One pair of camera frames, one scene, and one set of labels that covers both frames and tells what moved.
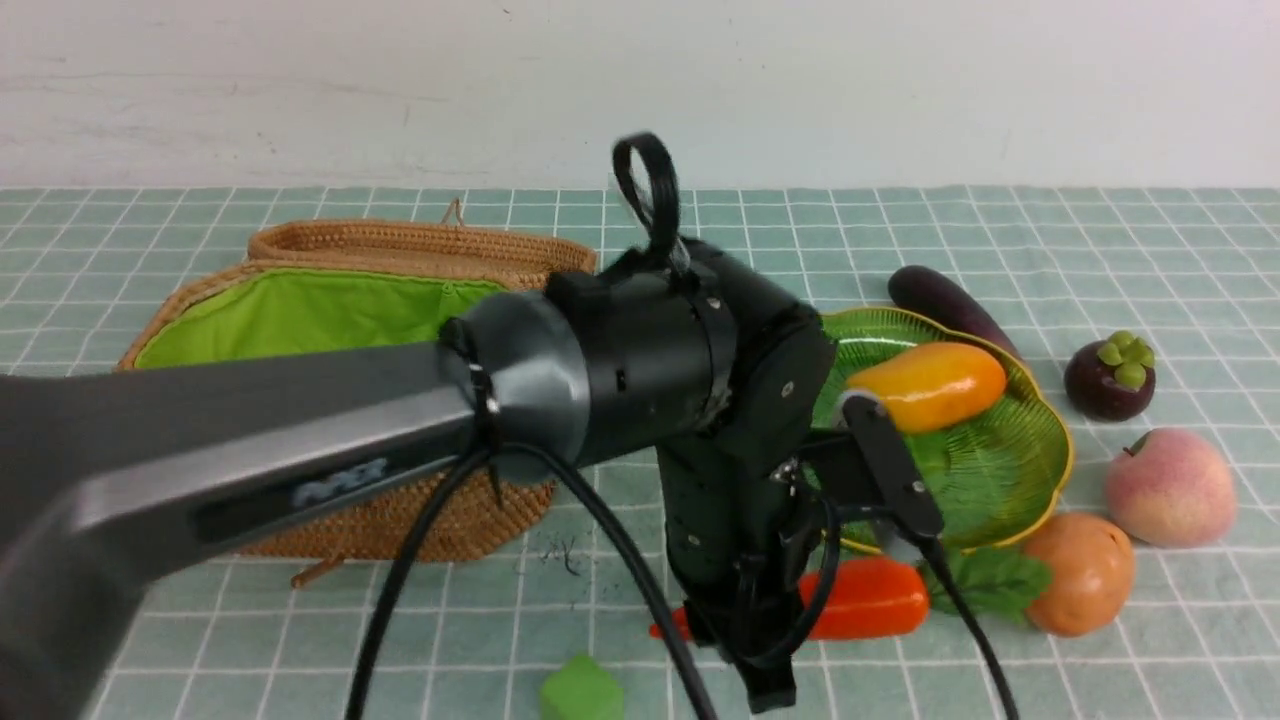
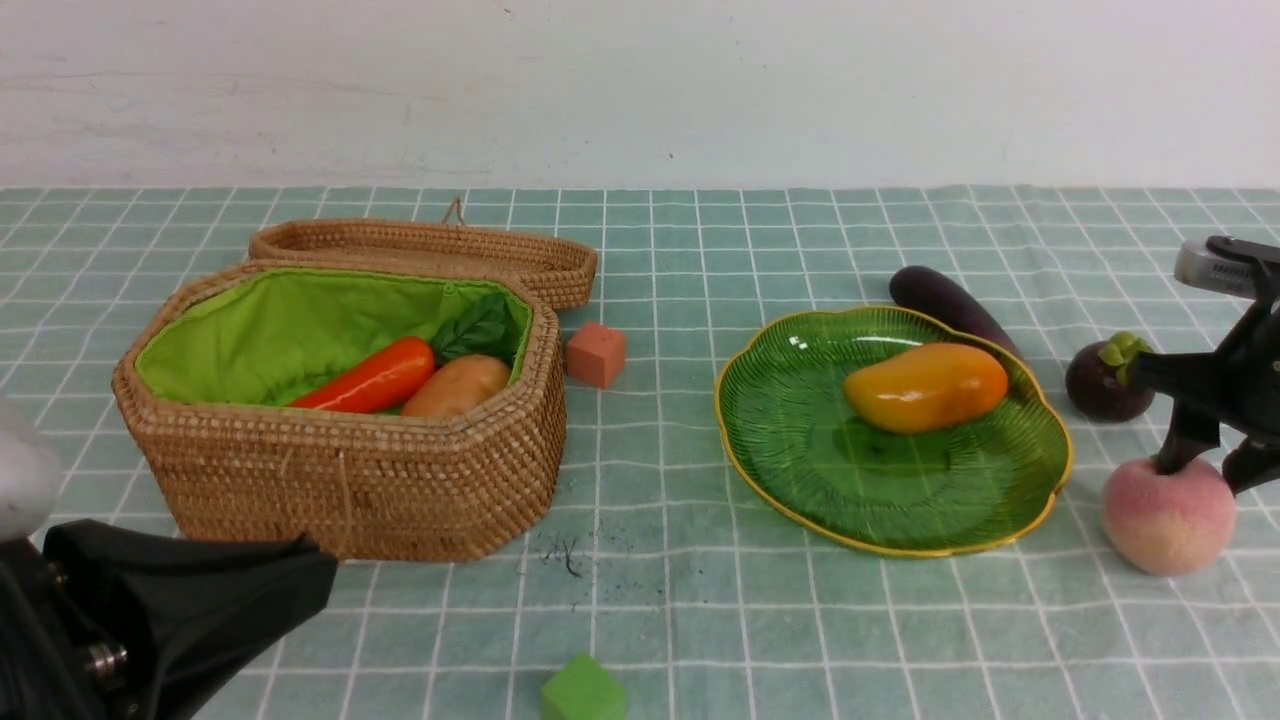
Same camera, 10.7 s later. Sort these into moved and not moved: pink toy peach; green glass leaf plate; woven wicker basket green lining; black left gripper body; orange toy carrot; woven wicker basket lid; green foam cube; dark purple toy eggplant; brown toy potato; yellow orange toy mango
Moved: brown toy potato; black left gripper body; pink toy peach; orange toy carrot
Not moved: yellow orange toy mango; green foam cube; woven wicker basket green lining; green glass leaf plate; woven wicker basket lid; dark purple toy eggplant
